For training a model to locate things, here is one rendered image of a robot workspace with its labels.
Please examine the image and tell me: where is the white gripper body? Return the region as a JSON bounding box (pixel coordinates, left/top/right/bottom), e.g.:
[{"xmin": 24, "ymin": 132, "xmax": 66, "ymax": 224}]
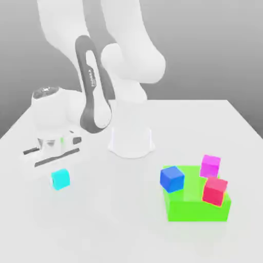
[{"xmin": 22, "ymin": 146, "xmax": 81, "ymax": 175}]

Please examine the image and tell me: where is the small cyan cube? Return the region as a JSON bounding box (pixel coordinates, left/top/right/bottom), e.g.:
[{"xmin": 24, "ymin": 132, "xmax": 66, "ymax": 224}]
[{"xmin": 50, "ymin": 168, "xmax": 71, "ymax": 191}]

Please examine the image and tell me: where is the small blue cube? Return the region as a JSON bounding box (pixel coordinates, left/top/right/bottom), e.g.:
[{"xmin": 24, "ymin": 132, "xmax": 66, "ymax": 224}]
[{"xmin": 159, "ymin": 165, "xmax": 185, "ymax": 194}]

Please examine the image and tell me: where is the small magenta cube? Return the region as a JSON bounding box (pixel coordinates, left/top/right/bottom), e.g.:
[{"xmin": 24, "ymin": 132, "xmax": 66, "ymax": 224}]
[{"xmin": 199, "ymin": 154, "xmax": 222, "ymax": 179}]

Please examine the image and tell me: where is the small red cube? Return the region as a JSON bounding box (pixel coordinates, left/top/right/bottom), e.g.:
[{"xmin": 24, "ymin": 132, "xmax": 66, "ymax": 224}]
[{"xmin": 201, "ymin": 176, "xmax": 229, "ymax": 208}]

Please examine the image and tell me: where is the large green box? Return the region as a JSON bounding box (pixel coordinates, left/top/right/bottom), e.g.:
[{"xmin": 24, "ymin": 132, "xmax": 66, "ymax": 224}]
[{"xmin": 162, "ymin": 165, "xmax": 232, "ymax": 222}]

